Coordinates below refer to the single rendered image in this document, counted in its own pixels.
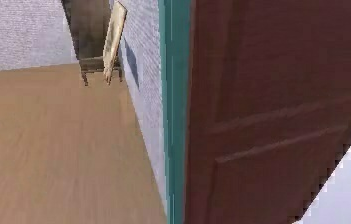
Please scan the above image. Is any beige framed picture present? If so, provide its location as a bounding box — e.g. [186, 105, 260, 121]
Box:
[102, 1, 129, 84]

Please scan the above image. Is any reddish brown room door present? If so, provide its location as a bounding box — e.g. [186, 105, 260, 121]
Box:
[182, 0, 351, 224]

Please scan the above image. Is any teal door frame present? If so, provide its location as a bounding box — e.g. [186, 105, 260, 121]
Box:
[157, 0, 193, 224]

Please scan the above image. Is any dark wooden cabinet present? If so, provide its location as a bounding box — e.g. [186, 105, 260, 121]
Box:
[60, 0, 124, 87]

